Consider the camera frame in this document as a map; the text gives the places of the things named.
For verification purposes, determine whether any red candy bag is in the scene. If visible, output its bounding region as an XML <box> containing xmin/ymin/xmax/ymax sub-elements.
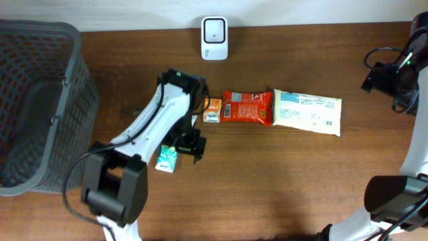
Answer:
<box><xmin>221</xmin><ymin>90</ymin><xmax>274</xmax><ymax>126</ymax></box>

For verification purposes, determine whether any white barcode scanner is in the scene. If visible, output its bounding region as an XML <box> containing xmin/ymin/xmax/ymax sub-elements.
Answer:
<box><xmin>201</xmin><ymin>16</ymin><xmax>229</xmax><ymax>61</ymax></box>

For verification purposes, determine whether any yellow wet wipes pack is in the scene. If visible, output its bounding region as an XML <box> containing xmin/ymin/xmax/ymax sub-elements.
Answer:
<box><xmin>273</xmin><ymin>89</ymin><xmax>342</xmax><ymax>137</ymax></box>

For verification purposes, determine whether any orange Kleenex tissue pack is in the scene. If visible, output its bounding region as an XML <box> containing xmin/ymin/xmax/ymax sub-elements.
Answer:
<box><xmin>203</xmin><ymin>98</ymin><xmax>222</xmax><ymax>123</ymax></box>

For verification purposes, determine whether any green Kleenex tissue pack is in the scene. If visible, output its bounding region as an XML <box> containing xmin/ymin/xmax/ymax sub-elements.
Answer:
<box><xmin>155</xmin><ymin>145</ymin><xmax>179</xmax><ymax>173</ymax></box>

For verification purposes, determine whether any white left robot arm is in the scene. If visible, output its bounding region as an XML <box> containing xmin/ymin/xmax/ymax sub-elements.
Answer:
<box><xmin>81</xmin><ymin>69</ymin><xmax>209</xmax><ymax>240</ymax></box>

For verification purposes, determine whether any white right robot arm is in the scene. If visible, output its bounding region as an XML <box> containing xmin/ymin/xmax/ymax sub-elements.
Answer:
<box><xmin>314</xmin><ymin>12</ymin><xmax>427</xmax><ymax>241</ymax></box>

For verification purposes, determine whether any grey plastic basket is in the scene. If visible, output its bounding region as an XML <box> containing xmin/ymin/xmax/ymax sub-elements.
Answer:
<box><xmin>1</xmin><ymin>19</ymin><xmax>100</xmax><ymax>196</ymax></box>

